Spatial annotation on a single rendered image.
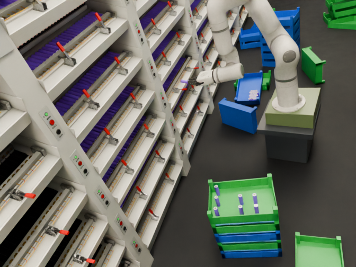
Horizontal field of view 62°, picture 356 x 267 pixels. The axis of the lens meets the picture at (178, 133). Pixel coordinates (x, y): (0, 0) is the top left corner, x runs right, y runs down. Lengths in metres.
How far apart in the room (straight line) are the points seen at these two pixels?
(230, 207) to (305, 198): 0.56
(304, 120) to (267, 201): 0.59
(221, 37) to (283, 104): 0.56
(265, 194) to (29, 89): 1.08
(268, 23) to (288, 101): 0.48
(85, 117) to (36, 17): 0.39
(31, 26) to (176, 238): 1.31
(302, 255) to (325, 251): 0.11
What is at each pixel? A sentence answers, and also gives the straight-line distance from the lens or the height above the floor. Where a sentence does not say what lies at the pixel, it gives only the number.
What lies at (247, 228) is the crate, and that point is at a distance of 1.43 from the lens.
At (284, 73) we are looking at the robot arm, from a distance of 1.71.
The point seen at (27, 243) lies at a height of 0.76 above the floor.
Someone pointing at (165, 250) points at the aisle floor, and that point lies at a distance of 1.79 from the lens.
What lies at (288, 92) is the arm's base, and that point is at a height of 0.49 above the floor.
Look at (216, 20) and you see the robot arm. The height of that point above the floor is 0.98.
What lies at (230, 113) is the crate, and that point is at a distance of 2.28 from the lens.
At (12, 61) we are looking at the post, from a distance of 1.00.
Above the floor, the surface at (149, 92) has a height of 0.72.
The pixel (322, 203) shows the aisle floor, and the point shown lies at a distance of 1.85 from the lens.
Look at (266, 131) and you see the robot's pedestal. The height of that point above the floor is 0.27.
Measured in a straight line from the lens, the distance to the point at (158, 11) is 1.99.
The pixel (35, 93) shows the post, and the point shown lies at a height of 1.14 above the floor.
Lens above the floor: 1.49
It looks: 38 degrees down
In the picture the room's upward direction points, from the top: 20 degrees counter-clockwise
